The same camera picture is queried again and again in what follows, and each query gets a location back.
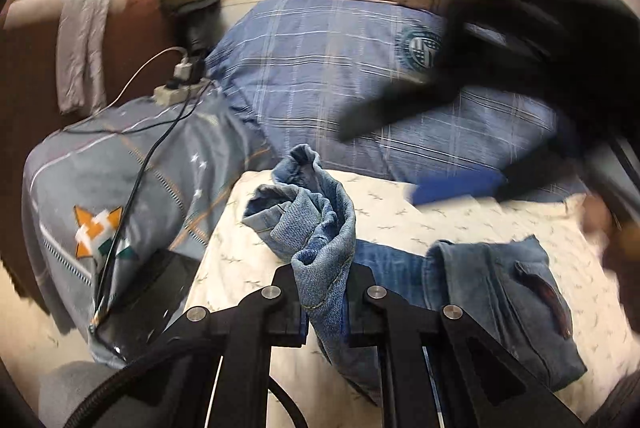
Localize white power strip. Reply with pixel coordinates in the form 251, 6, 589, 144
152, 78, 213, 106

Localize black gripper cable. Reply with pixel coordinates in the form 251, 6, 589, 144
62, 340, 221, 428
270, 375, 308, 428

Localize grey cloth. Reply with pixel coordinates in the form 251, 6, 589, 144
37, 360, 131, 428

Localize white leaf-print blanket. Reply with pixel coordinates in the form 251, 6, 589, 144
182, 170, 640, 428

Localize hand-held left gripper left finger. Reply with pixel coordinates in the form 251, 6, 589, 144
147, 264, 308, 428

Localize white charger plug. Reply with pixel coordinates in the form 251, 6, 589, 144
172, 55, 196, 81

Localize blue denim pants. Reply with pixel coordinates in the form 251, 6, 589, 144
241, 143, 588, 409

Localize blue plaid quilt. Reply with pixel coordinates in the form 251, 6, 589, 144
205, 0, 591, 204

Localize grey star-print quilt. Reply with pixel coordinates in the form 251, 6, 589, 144
20, 80, 276, 369

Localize grey towel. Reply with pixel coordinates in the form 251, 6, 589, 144
55, 0, 113, 115

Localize thin black cable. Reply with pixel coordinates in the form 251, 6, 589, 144
90, 80, 213, 324

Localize black glossy object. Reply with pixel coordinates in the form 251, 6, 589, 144
92, 248, 203, 356

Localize white charger cable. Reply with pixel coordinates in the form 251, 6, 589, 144
60, 47, 188, 135

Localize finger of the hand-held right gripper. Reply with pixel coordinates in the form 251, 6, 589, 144
337, 72, 467, 144
410, 152, 572, 209

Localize brown headboard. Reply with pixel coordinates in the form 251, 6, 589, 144
0, 0, 201, 299

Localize black hanging pouch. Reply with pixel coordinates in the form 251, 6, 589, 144
182, 5, 221, 59

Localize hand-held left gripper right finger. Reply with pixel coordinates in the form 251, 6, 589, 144
346, 264, 584, 428

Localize person's right hand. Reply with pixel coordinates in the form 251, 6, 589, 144
580, 193, 640, 299

